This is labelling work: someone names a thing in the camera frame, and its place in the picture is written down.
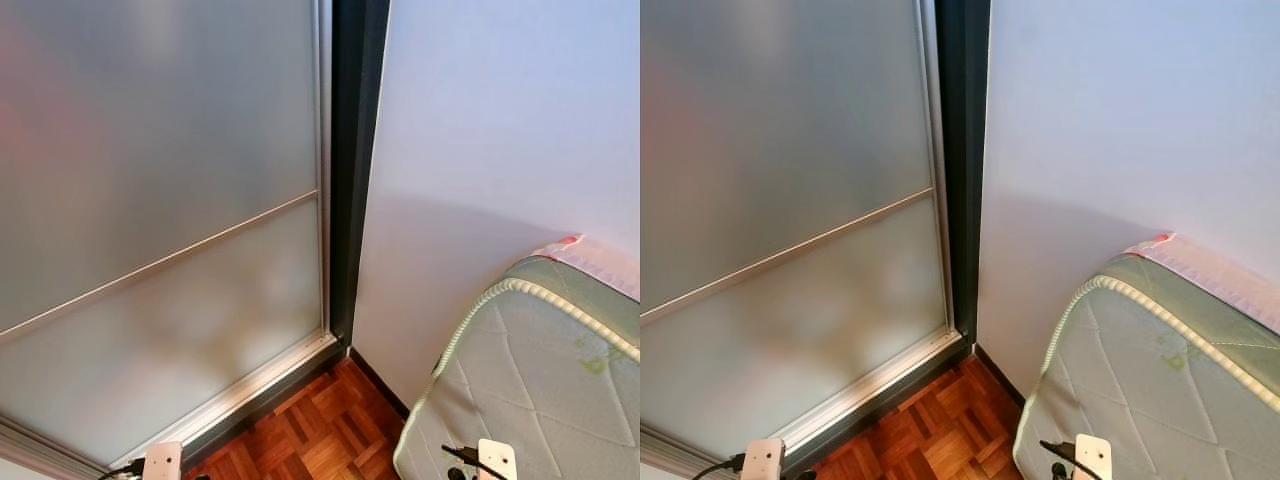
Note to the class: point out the flat white red-printed carton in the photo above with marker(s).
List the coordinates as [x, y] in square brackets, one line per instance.
[600, 268]

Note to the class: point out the frosted glass sliding door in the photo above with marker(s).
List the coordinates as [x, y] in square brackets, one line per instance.
[790, 150]
[150, 150]

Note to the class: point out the quilted white mattress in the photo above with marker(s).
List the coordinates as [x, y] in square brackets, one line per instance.
[530, 380]
[1150, 390]

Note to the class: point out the black skirting board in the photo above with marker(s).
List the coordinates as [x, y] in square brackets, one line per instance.
[1000, 375]
[380, 382]

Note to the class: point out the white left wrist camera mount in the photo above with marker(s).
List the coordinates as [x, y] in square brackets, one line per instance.
[163, 462]
[763, 460]

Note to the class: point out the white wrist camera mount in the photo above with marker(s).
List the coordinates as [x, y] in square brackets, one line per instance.
[163, 462]
[1092, 458]
[763, 460]
[497, 460]

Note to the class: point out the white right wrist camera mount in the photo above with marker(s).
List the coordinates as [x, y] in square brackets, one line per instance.
[497, 460]
[1092, 458]

